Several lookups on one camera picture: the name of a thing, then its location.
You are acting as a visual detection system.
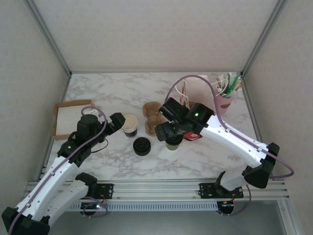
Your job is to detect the stack of paper cups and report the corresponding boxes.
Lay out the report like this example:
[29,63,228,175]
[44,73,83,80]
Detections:
[121,114,139,140]

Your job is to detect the green paper cup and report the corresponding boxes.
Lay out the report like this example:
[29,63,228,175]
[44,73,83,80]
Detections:
[166,141,182,152]

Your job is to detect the red printed paper bag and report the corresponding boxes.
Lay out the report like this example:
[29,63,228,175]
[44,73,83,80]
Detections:
[174,74,216,141]

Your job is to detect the brown cardboard napkin box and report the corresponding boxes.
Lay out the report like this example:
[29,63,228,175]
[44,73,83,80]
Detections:
[52,99,95,141]

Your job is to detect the white paper napkins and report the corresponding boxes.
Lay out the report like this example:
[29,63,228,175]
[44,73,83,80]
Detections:
[56,104,93,137]

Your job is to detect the pink holder cup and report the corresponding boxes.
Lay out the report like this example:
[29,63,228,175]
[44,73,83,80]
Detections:
[216,94,235,115]

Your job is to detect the small circuit board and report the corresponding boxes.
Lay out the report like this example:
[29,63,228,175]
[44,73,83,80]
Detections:
[218,200,235,209]
[80,202,102,211]

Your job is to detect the thin black camera cable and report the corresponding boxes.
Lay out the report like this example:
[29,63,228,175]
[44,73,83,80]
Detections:
[92,139,110,153]

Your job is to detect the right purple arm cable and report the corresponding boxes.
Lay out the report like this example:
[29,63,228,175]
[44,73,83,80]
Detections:
[167,74,295,217]

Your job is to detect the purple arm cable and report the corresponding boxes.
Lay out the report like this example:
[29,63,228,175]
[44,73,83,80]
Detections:
[167,74,295,217]
[8,106,109,235]

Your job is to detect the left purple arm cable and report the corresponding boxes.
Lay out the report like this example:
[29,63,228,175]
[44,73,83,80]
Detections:
[8,106,109,235]

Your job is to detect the aluminium table side rail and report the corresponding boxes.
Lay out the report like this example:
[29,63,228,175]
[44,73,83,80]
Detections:
[36,73,72,182]
[241,73,273,181]

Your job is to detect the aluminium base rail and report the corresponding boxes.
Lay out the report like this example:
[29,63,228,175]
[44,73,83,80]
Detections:
[24,180,291,202]

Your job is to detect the white slotted cable duct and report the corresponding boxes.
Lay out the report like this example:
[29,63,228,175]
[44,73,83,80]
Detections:
[68,201,219,212]

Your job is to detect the aluminium frame post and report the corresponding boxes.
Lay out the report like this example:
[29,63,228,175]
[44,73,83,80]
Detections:
[24,0,72,77]
[240,0,289,76]

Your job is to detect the aluminium lower frame bar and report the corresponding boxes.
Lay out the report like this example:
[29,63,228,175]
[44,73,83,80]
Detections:
[277,200,305,235]

